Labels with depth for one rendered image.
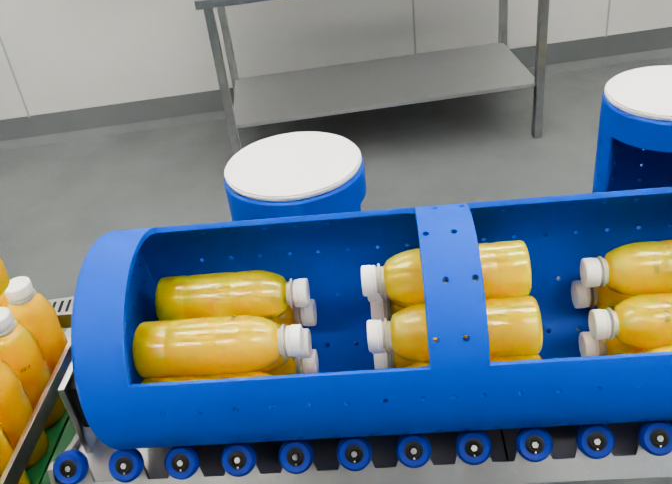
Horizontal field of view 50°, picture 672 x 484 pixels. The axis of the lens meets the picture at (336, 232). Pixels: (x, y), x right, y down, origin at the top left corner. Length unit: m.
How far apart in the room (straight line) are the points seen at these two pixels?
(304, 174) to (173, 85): 3.05
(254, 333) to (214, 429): 0.12
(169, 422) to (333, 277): 0.33
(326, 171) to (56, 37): 3.17
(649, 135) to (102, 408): 1.18
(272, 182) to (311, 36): 2.93
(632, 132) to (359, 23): 2.85
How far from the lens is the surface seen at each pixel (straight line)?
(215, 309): 0.97
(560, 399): 0.86
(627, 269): 0.98
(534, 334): 0.86
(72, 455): 1.04
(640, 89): 1.71
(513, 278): 0.88
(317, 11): 4.25
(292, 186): 1.37
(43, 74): 4.52
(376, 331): 0.87
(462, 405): 0.84
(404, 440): 0.95
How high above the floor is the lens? 1.70
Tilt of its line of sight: 33 degrees down
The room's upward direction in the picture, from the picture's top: 7 degrees counter-clockwise
